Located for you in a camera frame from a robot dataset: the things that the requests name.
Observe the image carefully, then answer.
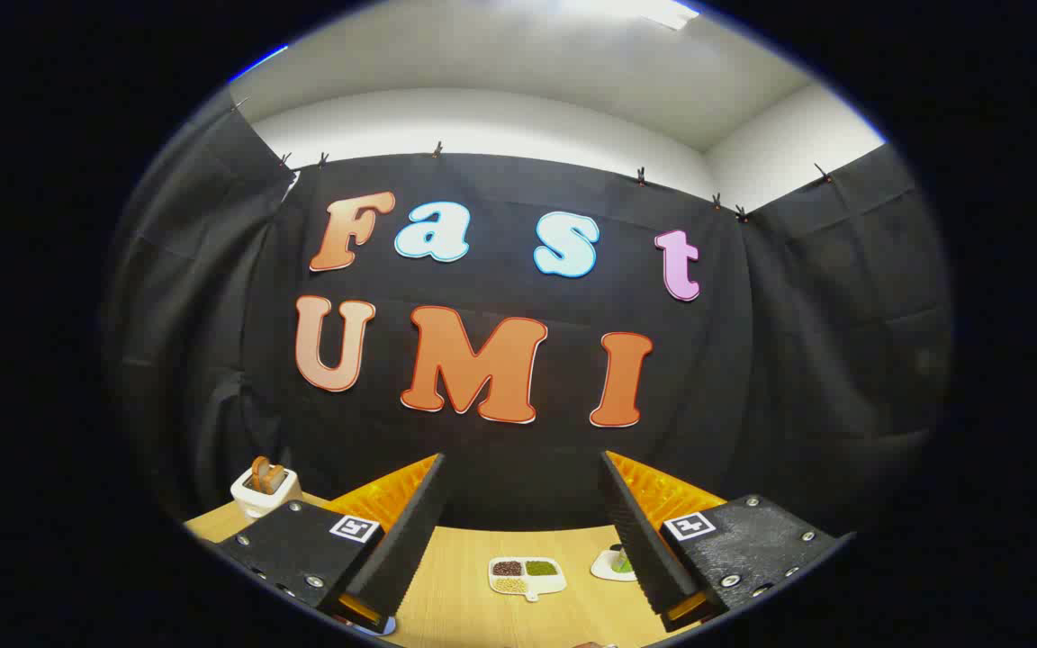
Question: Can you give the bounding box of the toasted bread slice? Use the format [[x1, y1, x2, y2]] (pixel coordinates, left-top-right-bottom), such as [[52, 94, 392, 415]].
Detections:
[[250, 456, 287, 494]]

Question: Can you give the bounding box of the white divided dish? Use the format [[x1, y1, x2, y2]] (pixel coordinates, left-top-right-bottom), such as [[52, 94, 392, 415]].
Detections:
[[488, 556, 568, 602]]

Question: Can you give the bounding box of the white toaster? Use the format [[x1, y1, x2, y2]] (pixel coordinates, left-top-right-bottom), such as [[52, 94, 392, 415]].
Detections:
[[230, 466, 303, 521]]

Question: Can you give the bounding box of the row of small clips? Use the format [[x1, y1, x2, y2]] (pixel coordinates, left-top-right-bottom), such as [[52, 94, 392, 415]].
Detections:
[[230, 94, 834, 224]]

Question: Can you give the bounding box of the small white dish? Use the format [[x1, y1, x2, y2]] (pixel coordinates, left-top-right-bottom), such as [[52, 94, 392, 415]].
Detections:
[[591, 547, 641, 582]]

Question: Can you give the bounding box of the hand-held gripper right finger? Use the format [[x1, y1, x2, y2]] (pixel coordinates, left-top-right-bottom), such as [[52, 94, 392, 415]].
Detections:
[[598, 450, 854, 634]]

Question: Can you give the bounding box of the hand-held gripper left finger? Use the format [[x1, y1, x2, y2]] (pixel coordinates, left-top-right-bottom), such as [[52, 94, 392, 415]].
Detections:
[[212, 453, 447, 635]]

